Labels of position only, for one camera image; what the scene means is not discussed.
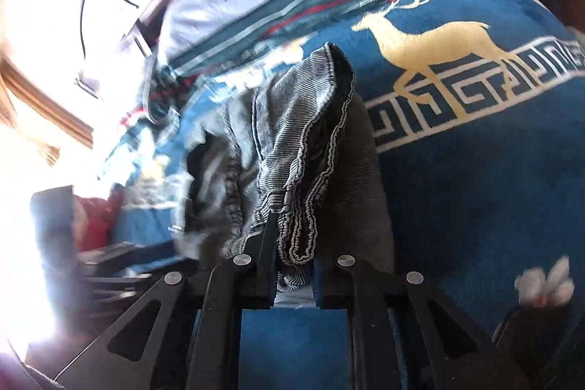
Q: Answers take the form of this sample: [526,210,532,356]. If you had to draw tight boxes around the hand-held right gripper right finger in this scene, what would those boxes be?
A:
[313,255,531,390]

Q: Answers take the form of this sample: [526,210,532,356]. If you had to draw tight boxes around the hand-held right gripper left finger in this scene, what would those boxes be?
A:
[55,212,279,390]

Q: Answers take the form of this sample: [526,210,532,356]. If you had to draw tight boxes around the grey denim pants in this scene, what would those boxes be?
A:
[183,43,396,295]

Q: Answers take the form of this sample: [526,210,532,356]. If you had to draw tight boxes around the red garment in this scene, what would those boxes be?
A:
[73,184,126,245]

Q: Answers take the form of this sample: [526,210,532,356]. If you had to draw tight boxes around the blue printed deer blanket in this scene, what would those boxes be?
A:
[96,0,585,390]

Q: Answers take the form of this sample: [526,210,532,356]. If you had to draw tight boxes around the wooden window frame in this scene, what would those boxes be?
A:
[0,61,94,167]

